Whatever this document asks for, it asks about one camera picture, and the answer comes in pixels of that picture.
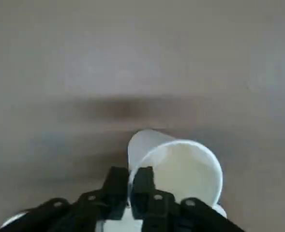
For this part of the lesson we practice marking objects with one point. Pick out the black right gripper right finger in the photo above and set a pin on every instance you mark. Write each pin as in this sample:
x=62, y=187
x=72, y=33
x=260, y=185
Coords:
x=161, y=212

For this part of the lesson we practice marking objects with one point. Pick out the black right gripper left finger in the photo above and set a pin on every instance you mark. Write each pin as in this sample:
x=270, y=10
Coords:
x=84, y=212

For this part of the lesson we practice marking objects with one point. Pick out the white disposable paper cup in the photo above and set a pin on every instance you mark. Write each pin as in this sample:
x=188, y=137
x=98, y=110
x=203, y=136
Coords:
x=185, y=169

